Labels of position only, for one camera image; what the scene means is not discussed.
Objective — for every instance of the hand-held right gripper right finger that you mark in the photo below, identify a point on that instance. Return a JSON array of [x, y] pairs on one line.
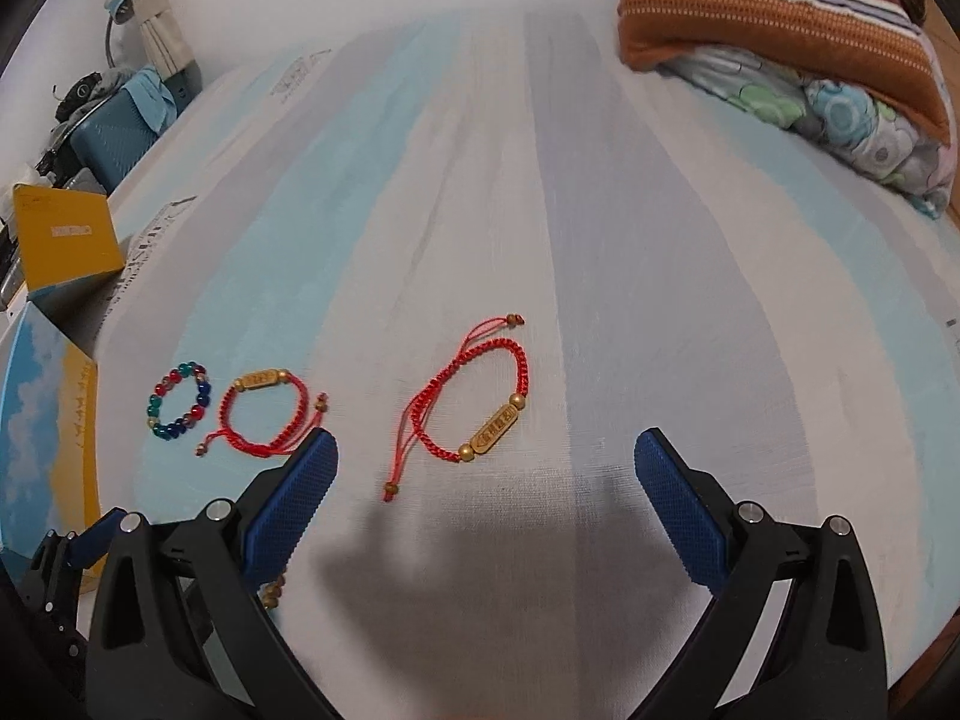
[[679, 510]]

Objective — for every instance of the blue yellow cardboard box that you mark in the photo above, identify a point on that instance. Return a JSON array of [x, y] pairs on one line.
[[45, 405]]

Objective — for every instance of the blue suitcase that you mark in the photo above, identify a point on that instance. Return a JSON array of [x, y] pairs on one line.
[[112, 135]]

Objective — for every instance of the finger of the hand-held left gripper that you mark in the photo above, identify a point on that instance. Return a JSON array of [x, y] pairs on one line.
[[94, 540], [52, 570]]

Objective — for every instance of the striped red orange pillow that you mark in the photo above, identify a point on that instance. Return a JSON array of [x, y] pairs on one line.
[[750, 7]]

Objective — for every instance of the striped bed sheet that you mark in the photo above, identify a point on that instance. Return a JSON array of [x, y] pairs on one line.
[[637, 315]]

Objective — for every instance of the teal cloth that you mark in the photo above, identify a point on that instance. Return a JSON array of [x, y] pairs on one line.
[[154, 97]]

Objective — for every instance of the cream curtain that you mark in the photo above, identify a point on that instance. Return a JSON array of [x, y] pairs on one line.
[[169, 37]]

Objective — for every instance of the blue desk lamp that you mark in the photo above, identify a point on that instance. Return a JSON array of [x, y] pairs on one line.
[[120, 6]]

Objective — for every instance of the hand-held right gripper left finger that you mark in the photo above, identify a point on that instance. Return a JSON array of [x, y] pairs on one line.
[[292, 510]]

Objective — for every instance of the black bag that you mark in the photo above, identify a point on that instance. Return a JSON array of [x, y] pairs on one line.
[[79, 94]]

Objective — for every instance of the floral quilt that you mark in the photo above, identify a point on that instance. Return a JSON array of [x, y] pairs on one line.
[[847, 116]]

